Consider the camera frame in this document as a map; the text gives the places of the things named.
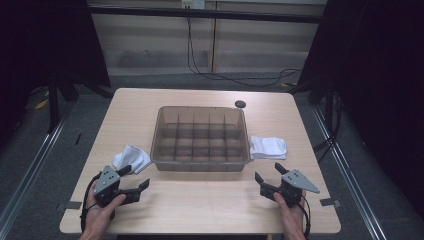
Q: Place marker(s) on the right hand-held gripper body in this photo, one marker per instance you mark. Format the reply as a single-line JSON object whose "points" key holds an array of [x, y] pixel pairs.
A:
{"points": [[293, 186]]}

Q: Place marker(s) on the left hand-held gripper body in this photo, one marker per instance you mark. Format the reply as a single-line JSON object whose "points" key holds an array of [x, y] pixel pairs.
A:
{"points": [[106, 181]]}

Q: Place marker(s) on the white sock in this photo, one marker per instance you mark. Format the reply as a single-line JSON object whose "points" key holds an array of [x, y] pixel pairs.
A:
{"points": [[268, 146], [131, 156]]}

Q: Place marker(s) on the person's right hand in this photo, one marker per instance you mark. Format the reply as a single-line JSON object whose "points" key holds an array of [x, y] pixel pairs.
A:
{"points": [[290, 216]]}

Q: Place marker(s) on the person's left hand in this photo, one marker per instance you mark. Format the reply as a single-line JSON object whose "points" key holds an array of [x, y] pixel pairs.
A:
{"points": [[100, 220]]}

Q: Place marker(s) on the grey tape strip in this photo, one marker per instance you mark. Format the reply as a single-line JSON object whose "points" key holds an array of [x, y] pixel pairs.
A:
{"points": [[330, 202], [73, 205]]}

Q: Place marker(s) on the small black floor tape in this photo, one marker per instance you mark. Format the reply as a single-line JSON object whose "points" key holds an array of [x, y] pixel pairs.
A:
{"points": [[78, 138]]}

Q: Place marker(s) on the black round cap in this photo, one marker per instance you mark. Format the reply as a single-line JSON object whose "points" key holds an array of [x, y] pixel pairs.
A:
{"points": [[240, 104]]}

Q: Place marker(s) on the translucent brown divided storage box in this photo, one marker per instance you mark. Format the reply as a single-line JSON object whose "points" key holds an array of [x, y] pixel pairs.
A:
{"points": [[200, 140]]}

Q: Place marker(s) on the yellow floor tape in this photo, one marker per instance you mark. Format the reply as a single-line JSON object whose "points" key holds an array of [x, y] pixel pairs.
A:
{"points": [[41, 104], [287, 85]]}

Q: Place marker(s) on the black metal stand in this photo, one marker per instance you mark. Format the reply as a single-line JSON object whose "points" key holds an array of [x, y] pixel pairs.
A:
{"points": [[330, 100], [53, 103]]}

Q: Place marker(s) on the black curtain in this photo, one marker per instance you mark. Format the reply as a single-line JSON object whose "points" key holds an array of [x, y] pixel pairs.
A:
{"points": [[383, 83], [40, 40]]}

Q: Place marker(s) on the black horizontal bar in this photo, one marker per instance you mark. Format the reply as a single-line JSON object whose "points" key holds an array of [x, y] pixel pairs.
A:
{"points": [[200, 13]]}

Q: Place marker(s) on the aluminium floor rail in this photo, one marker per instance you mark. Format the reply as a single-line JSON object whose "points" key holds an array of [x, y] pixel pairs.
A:
{"points": [[350, 173], [33, 166]]}

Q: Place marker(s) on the white wall outlet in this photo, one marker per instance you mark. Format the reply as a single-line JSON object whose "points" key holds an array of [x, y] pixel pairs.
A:
{"points": [[193, 3]]}

